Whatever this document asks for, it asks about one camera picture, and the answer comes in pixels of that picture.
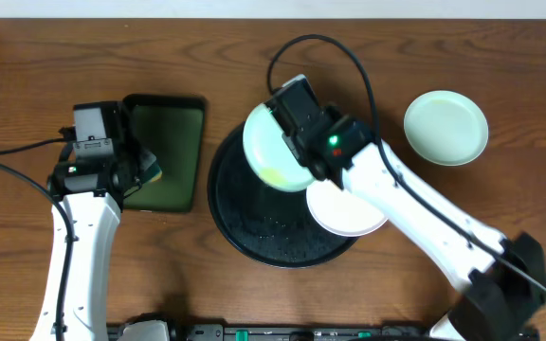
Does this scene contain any green yellow sponge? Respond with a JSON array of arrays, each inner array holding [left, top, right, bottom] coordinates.
[[137, 148, 162, 184]]

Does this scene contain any light green plate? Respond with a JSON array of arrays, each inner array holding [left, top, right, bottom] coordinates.
[[403, 90, 489, 167], [243, 103, 315, 192]]

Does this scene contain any white plate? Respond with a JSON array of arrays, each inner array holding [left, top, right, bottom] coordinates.
[[306, 180, 387, 237]]

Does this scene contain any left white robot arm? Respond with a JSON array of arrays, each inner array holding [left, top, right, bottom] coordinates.
[[31, 101, 161, 340]]

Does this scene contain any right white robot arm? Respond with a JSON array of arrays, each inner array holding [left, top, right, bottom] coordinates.
[[275, 106, 546, 340]]

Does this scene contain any black rectangular water tray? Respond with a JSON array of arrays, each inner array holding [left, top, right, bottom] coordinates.
[[123, 94, 207, 213]]

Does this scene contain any round black serving tray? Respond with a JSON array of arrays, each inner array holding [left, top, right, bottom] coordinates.
[[208, 125, 356, 268]]

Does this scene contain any right black cable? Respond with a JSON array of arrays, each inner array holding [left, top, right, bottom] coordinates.
[[265, 33, 546, 323]]

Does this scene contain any black cable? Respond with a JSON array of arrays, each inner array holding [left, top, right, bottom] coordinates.
[[265, 33, 546, 323], [0, 136, 76, 341]]

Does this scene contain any left black cable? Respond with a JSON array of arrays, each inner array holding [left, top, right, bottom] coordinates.
[[0, 136, 76, 341]]

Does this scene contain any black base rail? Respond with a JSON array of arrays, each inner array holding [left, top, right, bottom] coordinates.
[[106, 313, 429, 341]]

